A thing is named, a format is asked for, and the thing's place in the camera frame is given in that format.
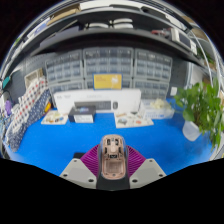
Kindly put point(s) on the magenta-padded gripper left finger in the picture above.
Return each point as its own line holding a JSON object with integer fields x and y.
{"x": 78, "y": 173}

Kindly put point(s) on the dark shelf unit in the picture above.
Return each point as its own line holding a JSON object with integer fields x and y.
{"x": 100, "y": 33}

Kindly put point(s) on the navy polka-dot cloth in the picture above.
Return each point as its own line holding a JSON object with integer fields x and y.
{"x": 31, "y": 123}

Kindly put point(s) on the red blue plaid cloth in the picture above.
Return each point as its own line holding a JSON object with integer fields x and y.
{"x": 28, "y": 100}

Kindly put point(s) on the white blue tissue box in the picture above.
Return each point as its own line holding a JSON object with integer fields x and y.
{"x": 156, "y": 111}

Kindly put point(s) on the white wall socket plate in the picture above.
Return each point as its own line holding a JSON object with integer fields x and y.
{"x": 173, "y": 91}

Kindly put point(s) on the potted green plant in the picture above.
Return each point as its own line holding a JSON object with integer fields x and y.
{"x": 200, "y": 106}

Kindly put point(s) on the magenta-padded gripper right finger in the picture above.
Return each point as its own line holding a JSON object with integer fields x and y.
{"x": 148, "y": 172}

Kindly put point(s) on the colourful picture sheet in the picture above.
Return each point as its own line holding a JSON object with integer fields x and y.
{"x": 133, "y": 120}
{"x": 55, "y": 117}

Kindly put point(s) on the beige framed tray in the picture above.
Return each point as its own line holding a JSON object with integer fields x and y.
{"x": 33, "y": 77}

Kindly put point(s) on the yellow blue box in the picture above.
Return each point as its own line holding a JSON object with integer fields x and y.
{"x": 107, "y": 81}

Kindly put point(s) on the transparent pink computer mouse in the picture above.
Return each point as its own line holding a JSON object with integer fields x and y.
{"x": 113, "y": 160}

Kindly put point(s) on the white keyboard box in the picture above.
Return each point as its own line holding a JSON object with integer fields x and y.
{"x": 126, "y": 98}

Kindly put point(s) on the small black box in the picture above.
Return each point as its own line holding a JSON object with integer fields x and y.
{"x": 81, "y": 115}

